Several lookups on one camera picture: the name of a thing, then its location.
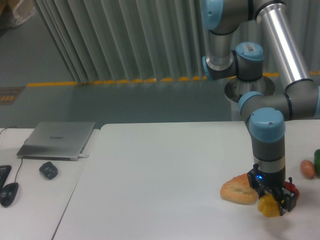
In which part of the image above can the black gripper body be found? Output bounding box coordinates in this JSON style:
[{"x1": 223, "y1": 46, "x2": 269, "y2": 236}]
[{"x1": 247, "y1": 163, "x2": 286, "y2": 194}]

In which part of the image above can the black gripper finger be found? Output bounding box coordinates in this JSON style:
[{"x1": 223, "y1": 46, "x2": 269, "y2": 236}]
[
  {"x1": 274, "y1": 187, "x2": 298, "y2": 216},
  {"x1": 251, "y1": 184, "x2": 266, "y2": 199}
]

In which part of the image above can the red bell pepper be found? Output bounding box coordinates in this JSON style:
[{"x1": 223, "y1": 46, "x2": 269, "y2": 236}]
[{"x1": 285, "y1": 177, "x2": 300, "y2": 199}]

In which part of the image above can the yellow bell pepper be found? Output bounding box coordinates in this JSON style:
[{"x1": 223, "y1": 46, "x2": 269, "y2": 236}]
[{"x1": 257, "y1": 194, "x2": 280, "y2": 218}]

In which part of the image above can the black computer mouse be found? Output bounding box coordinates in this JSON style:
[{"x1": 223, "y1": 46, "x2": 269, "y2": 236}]
[{"x1": 0, "y1": 182, "x2": 19, "y2": 208}]

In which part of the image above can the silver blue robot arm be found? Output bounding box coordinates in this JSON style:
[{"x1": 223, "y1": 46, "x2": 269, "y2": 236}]
[{"x1": 201, "y1": 0, "x2": 320, "y2": 215}]

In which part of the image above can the green bell pepper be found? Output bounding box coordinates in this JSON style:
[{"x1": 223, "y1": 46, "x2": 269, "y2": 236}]
[{"x1": 313, "y1": 149, "x2": 320, "y2": 176}]

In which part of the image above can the golden pastry bread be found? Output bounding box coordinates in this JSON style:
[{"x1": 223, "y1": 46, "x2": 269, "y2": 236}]
[{"x1": 220, "y1": 173, "x2": 258, "y2": 205}]

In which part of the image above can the brown egg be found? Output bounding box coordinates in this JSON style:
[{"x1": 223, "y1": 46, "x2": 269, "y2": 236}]
[{"x1": 300, "y1": 159, "x2": 316, "y2": 179}]

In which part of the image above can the black earbuds case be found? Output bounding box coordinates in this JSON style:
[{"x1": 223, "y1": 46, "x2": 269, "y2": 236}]
[{"x1": 39, "y1": 161, "x2": 58, "y2": 180}]

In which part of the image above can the silver closed laptop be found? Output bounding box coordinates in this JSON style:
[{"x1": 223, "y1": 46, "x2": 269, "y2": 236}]
[{"x1": 16, "y1": 121, "x2": 96, "y2": 161}]

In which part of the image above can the grey pleated curtain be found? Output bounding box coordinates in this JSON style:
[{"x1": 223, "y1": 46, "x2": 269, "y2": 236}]
[{"x1": 32, "y1": 0, "x2": 320, "y2": 85}]

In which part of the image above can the black keyboard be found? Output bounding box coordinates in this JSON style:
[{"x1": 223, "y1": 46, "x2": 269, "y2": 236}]
[{"x1": 0, "y1": 165, "x2": 12, "y2": 190}]

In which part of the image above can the cardboard box in plastic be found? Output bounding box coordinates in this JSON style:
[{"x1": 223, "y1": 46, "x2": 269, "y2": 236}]
[{"x1": 0, "y1": 0, "x2": 36, "y2": 32}]

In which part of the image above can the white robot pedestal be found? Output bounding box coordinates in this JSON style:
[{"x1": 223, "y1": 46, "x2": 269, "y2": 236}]
[{"x1": 224, "y1": 76, "x2": 276, "y2": 121}]

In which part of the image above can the black mouse cable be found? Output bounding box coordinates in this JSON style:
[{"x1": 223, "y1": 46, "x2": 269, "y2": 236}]
[{"x1": 0, "y1": 126, "x2": 33, "y2": 184}]

